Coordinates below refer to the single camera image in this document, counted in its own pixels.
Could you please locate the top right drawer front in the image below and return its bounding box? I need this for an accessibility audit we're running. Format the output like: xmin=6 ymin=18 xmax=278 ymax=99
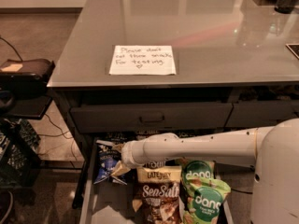
xmin=226 ymin=100 xmax=299 ymax=128

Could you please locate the front Late July chip bag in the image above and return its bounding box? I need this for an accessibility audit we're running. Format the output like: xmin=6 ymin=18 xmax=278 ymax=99
xmin=133 ymin=166 xmax=181 ymax=224

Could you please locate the dark tablet on counter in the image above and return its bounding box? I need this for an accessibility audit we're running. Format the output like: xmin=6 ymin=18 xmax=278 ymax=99
xmin=286 ymin=44 xmax=299 ymax=60

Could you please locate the front green Dang chip bag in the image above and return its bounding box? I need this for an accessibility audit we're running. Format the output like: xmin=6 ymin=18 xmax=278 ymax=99
xmin=183 ymin=175 xmax=231 ymax=224

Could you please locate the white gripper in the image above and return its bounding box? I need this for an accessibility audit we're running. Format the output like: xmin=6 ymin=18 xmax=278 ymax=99
xmin=111 ymin=141 xmax=145 ymax=176

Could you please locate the top left drawer front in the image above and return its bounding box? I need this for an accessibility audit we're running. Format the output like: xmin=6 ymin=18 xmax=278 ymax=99
xmin=70 ymin=102 xmax=233 ymax=133

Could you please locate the black floor cable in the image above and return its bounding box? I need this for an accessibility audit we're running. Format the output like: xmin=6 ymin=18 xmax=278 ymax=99
xmin=231 ymin=188 xmax=254 ymax=195

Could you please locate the black crate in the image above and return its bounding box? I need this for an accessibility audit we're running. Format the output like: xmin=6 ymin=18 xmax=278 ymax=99
xmin=0 ymin=119 xmax=41 ymax=188

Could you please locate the middle green Dang chip bag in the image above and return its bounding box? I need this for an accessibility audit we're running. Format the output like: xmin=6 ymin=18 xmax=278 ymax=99
xmin=176 ymin=159 xmax=215 ymax=181

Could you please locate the open grey middle drawer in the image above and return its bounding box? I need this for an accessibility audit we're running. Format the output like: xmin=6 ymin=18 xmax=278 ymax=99
xmin=78 ymin=133 xmax=235 ymax=224

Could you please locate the black device on side stand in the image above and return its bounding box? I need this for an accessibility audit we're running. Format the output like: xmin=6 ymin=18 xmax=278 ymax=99
xmin=0 ymin=59 xmax=55 ymax=119

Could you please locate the late july chip bag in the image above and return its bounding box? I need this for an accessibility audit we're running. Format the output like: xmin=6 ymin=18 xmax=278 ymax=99
xmin=133 ymin=166 xmax=181 ymax=224
xmin=143 ymin=161 xmax=165 ymax=169

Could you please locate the blue Kettle chip bag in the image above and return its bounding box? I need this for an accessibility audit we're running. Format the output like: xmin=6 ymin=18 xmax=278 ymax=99
xmin=93 ymin=139 xmax=127 ymax=185

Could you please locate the green dang chip bag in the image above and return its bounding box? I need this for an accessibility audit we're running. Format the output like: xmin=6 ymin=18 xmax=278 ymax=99
xmin=176 ymin=159 xmax=215 ymax=181
xmin=183 ymin=175 xmax=231 ymax=224

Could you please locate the white handwritten paper note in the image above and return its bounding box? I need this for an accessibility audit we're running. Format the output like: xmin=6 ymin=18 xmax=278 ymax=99
xmin=109 ymin=45 xmax=177 ymax=76

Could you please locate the rear Late July chip bag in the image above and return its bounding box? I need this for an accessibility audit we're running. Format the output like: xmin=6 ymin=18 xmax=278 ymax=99
xmin=143 ymin=161 xmax=165 ymax=169

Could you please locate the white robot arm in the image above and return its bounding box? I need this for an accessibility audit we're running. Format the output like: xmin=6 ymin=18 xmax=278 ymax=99
xmin=113 ymin=119 xmax=299 ymax=224

